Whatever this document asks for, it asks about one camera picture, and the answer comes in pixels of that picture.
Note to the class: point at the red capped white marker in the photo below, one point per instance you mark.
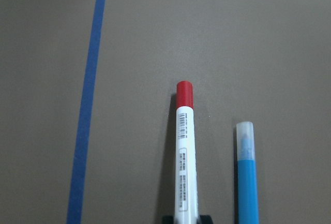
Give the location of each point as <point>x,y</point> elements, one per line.
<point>186,187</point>

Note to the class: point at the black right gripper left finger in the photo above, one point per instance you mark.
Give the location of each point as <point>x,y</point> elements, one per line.
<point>168,219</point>

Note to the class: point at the blue highlighter pen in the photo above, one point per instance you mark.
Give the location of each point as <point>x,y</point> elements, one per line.
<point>248,208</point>

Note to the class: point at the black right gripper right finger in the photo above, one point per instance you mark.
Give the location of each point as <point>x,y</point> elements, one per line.
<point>205,219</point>

